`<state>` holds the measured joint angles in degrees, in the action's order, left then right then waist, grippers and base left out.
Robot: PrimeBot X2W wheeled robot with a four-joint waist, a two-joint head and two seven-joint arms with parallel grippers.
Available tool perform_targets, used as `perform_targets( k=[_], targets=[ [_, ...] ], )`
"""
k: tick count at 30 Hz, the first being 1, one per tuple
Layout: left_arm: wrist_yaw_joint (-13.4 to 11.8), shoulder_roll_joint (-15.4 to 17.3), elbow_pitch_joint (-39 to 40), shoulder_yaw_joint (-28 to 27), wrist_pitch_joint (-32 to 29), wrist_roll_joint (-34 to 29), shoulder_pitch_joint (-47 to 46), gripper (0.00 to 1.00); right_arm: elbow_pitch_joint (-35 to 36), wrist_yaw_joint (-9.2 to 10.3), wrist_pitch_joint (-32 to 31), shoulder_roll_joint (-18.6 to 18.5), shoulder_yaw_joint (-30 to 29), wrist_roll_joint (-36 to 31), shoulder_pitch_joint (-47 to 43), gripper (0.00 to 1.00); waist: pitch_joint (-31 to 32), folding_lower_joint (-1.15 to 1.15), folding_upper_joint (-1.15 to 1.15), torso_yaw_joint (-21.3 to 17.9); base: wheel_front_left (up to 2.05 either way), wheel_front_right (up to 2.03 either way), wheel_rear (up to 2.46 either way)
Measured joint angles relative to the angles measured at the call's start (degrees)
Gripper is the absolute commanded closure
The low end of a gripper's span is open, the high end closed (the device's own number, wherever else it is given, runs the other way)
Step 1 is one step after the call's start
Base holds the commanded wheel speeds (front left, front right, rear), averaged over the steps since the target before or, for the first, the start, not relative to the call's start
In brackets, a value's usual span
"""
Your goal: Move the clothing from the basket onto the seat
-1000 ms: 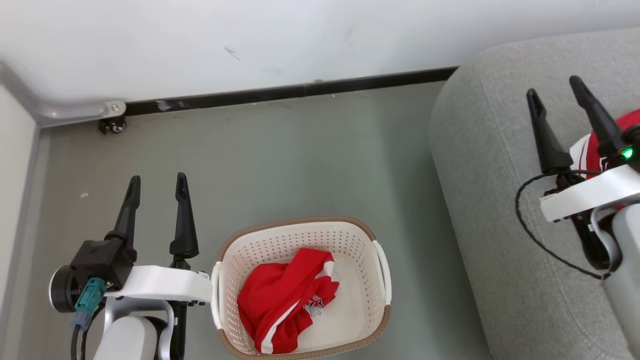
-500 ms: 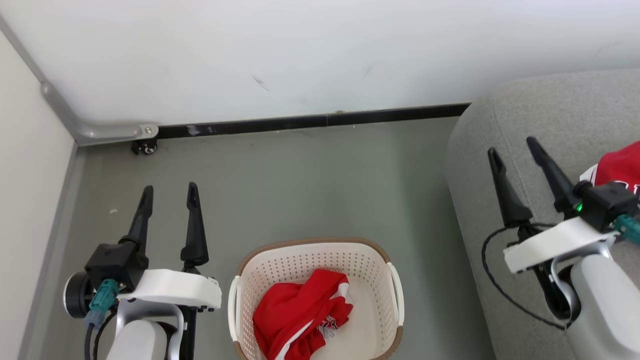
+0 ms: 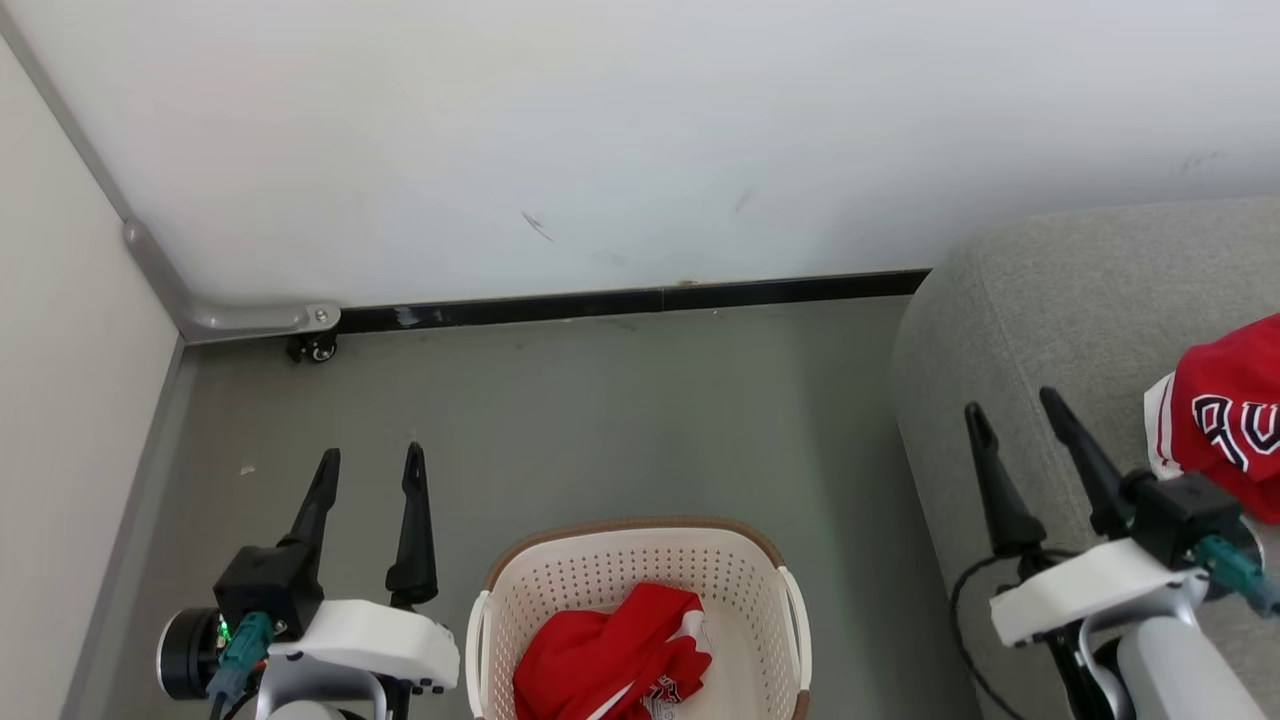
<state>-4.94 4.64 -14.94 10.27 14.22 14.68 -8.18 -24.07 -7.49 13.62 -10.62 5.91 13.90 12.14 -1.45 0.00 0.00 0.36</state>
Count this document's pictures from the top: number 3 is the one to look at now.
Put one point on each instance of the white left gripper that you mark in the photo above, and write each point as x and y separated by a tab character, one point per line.
380	640

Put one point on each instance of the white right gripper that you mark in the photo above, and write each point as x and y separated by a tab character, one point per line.
1080	590

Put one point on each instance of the red jersey white striped hem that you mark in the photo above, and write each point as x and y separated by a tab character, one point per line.
1225	380

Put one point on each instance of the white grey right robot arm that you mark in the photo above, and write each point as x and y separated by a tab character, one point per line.
1180	670

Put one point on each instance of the grey fabric sofa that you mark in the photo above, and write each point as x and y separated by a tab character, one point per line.
1050	320

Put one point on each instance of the small black caster wheel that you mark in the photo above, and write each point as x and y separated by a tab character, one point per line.
318	350

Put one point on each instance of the white perforated laundry basket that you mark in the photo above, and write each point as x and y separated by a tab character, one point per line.
610	560

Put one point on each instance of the black baseboard strip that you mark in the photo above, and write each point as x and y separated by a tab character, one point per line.
600	303

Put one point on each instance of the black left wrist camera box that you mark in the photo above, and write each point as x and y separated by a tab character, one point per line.
265	585

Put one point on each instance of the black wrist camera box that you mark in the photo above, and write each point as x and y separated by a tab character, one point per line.
265	585
1185	515

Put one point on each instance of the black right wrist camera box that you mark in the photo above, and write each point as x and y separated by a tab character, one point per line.
1185	515

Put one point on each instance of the grey metal frame bracket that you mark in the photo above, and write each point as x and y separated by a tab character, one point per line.
250	320

